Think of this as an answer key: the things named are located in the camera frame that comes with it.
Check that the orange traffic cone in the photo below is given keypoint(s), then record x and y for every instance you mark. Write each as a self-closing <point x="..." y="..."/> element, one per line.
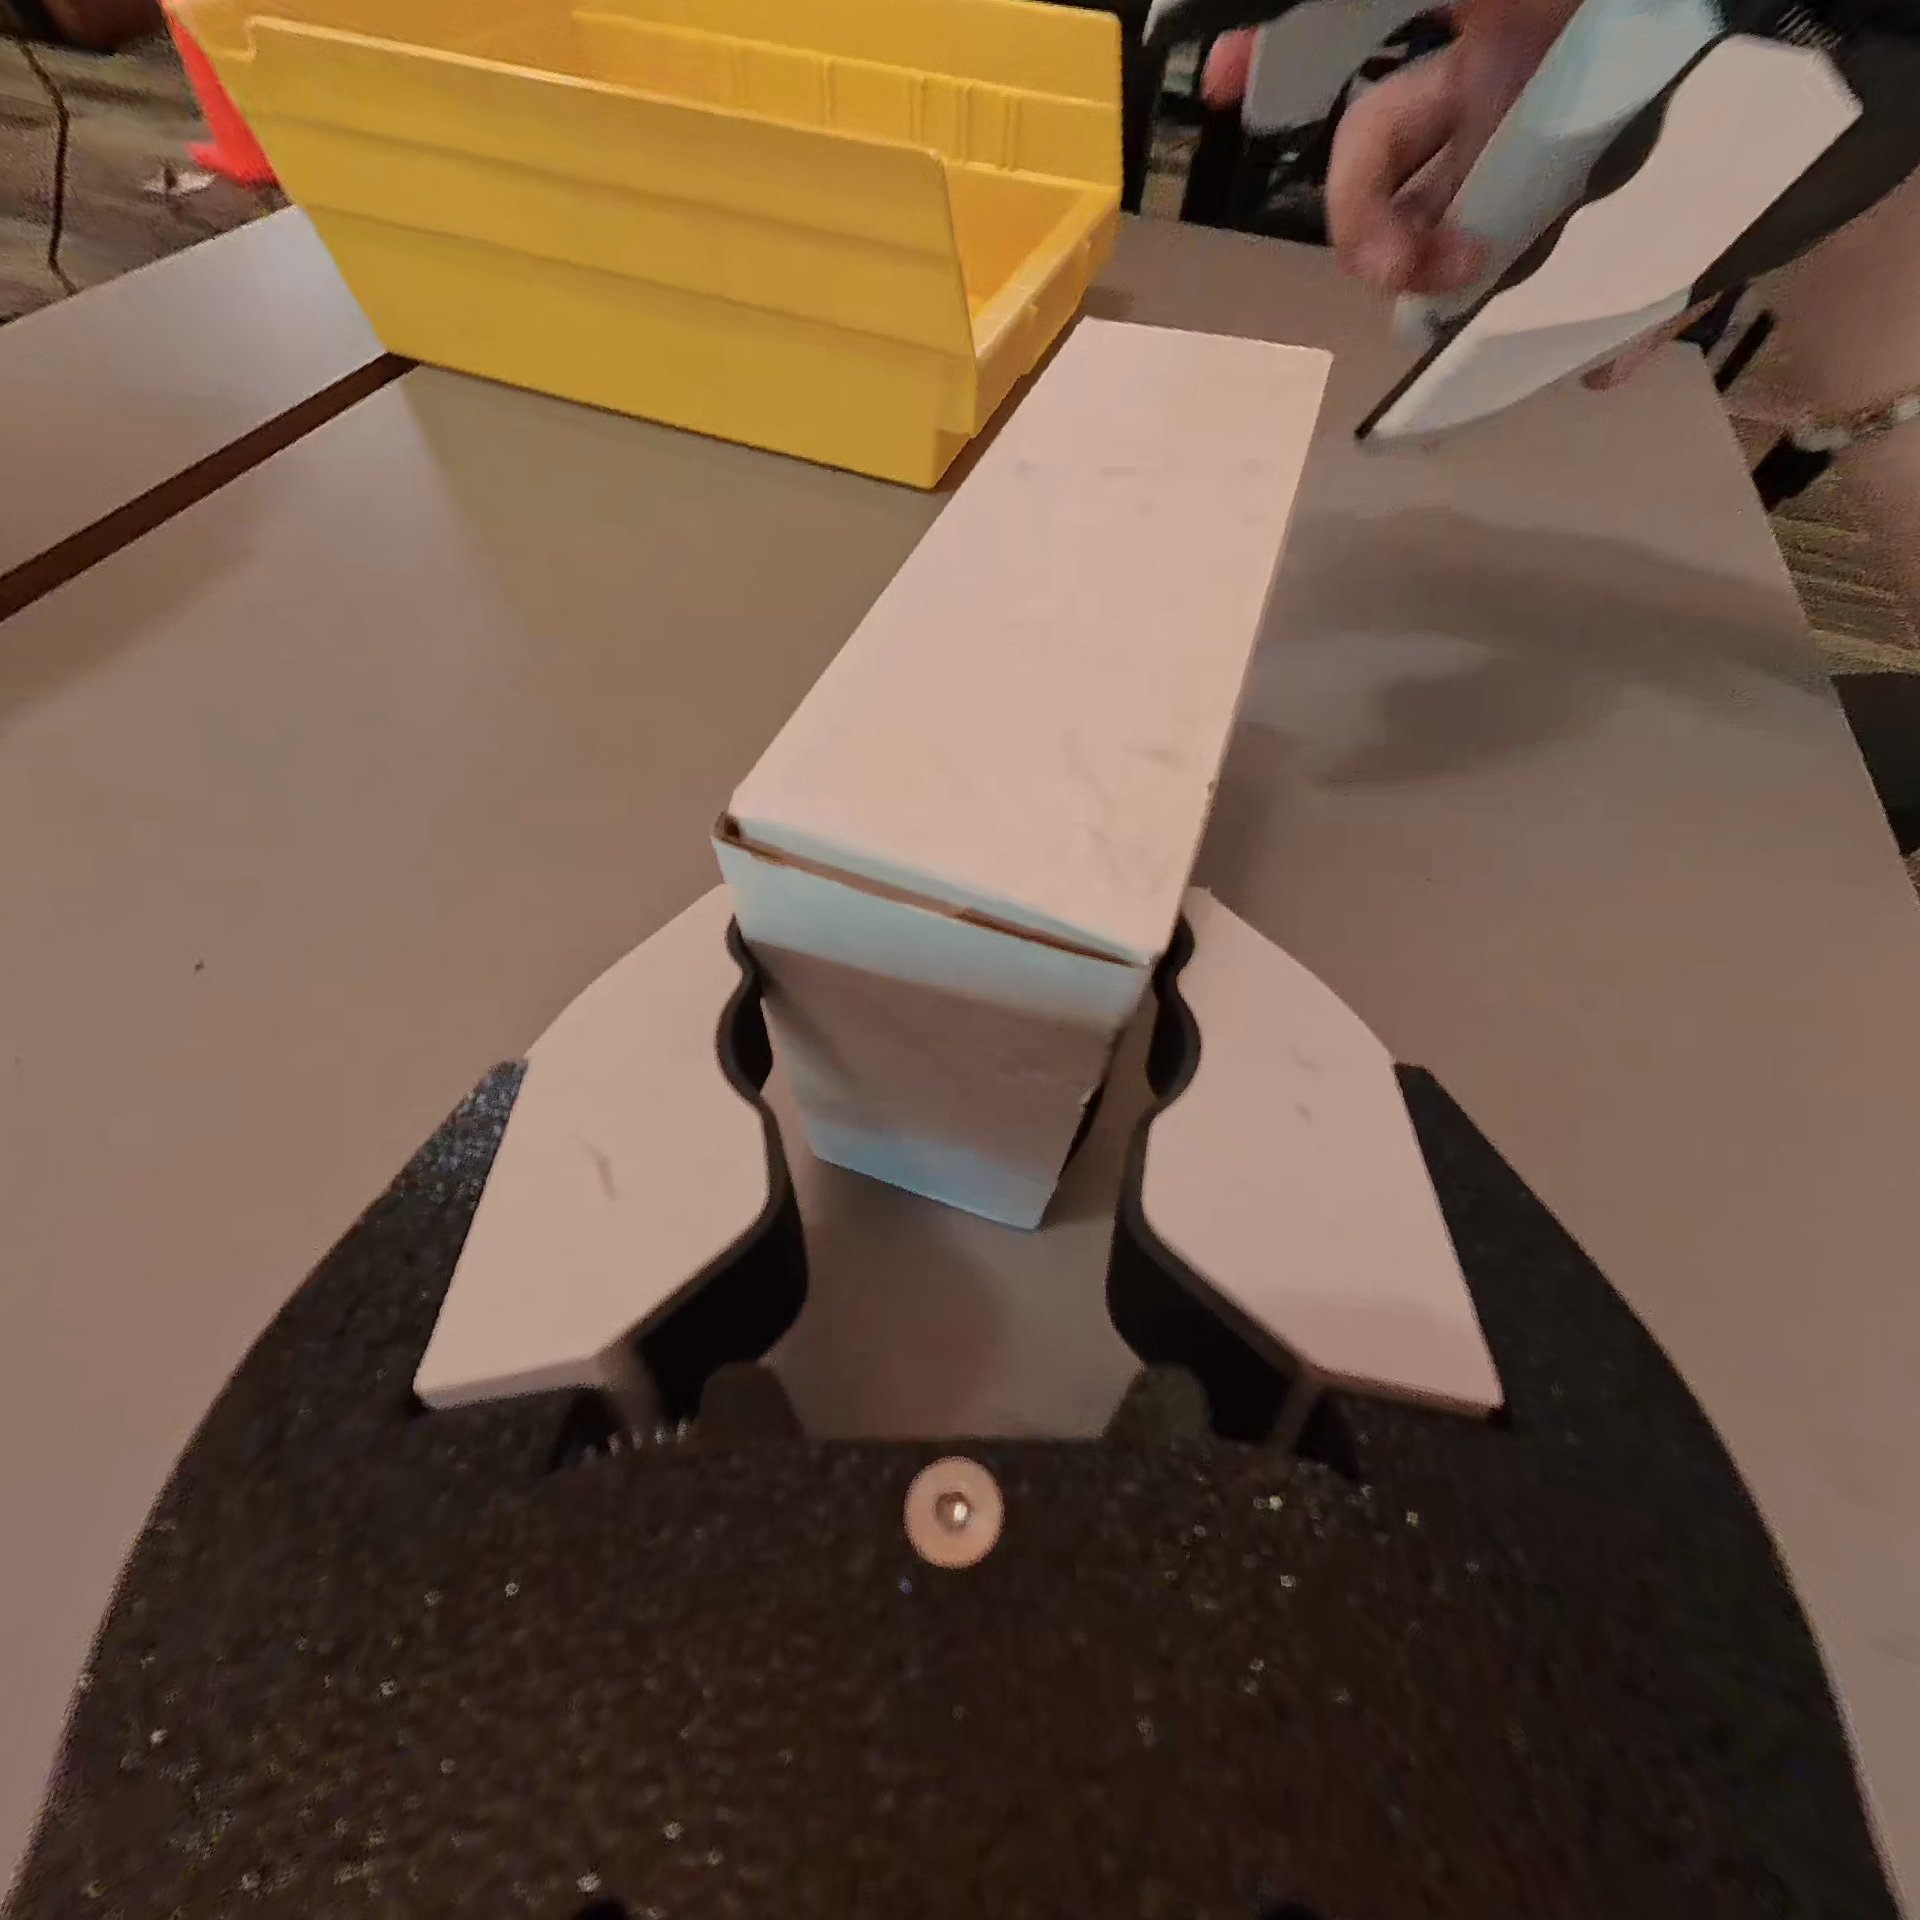
<point x="225" y="106"/>

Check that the person's right forearm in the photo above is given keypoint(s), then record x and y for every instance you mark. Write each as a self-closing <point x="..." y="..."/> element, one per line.
<point x="1844" y="316"/>

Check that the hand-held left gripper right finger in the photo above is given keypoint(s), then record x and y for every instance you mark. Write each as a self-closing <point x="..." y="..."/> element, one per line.
<point x="1305" y="1202"/>

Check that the yellow plastic bin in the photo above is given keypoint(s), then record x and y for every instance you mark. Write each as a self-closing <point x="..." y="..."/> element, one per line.
<point x="599" y="300"/>

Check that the white table with brown edge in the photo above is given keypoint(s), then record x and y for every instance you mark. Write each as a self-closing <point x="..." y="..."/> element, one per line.
<point x="166" y="389"/>

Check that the person's right hand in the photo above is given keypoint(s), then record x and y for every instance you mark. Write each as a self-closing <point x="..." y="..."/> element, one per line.
<point x="1424" y="135"/>

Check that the white cardboard box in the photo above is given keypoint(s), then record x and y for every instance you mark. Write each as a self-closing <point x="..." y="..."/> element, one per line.
<point x="1050" y="629"/>

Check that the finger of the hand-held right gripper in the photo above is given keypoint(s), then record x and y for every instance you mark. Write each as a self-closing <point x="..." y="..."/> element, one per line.
<point x="1651" y="212"/>
<point x="1588" y="76"/>

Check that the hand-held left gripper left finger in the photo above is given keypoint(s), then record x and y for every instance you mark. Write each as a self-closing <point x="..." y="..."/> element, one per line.
<point x="599" y="1202"/>

